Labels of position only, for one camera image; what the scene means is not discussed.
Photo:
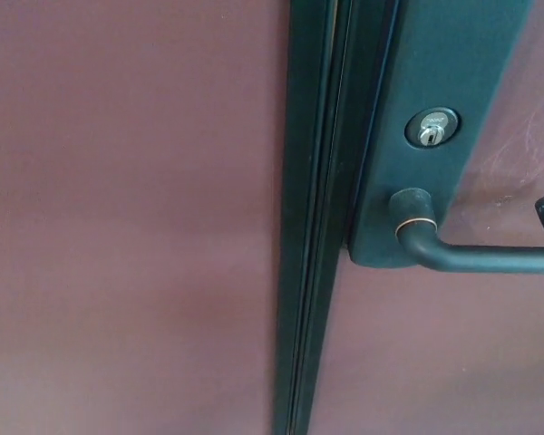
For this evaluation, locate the black door edge strip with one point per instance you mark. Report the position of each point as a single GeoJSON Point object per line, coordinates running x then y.
{"type": "Point", "coordinates": [304, 181]}
{"type": "Point", "coordinates": [344, 158]}

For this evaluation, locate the silver lock cylinder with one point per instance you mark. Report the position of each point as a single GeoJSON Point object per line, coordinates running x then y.
{"type": "Point", "coordinates": [431, 129]}

